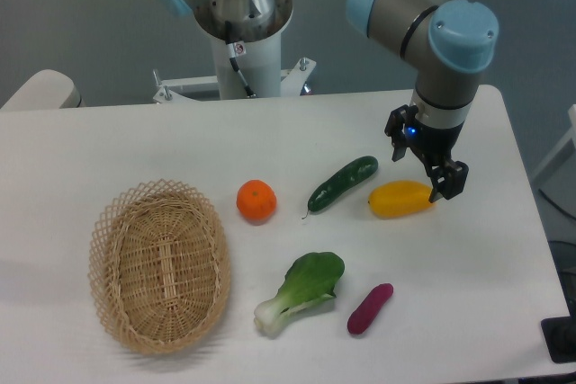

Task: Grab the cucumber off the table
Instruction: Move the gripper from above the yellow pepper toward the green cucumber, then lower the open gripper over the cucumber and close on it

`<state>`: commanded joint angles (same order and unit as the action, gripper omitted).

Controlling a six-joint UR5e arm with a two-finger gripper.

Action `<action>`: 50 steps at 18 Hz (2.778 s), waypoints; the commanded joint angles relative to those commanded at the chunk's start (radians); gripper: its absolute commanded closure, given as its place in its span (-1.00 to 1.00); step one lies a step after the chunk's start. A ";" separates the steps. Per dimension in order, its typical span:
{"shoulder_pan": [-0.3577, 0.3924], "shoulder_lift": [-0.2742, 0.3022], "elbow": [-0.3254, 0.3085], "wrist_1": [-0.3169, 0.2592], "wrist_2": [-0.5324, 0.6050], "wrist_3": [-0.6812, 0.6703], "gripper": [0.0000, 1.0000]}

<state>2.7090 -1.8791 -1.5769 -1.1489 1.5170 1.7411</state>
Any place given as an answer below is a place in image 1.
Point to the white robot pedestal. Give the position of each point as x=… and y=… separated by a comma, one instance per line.
x=246, y=51

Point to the purple sweet potato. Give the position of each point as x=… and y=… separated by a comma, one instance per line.
x=367, y=311

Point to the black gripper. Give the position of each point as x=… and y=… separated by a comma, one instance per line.
x=431, y=134

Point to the white chair back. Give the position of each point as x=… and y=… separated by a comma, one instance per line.
x=46, y=90

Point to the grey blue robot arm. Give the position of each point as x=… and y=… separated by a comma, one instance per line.
x=449, y=42

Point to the green cucumber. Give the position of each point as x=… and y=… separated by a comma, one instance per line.
x=345, y=179

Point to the yellow bell pepper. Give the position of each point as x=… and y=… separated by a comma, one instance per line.
x=399, y=198

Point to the green bok choy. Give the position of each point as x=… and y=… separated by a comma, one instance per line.
x=309, y=281

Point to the black device at edge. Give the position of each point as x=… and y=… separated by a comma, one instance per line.
x=559, y=335

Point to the white frame at right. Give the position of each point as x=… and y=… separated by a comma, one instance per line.
x=557, y=156

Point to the woven wicker basket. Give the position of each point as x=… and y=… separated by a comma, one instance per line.
x=159, y=267

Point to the orange mandarin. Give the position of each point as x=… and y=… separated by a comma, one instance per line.
x=256, y=201

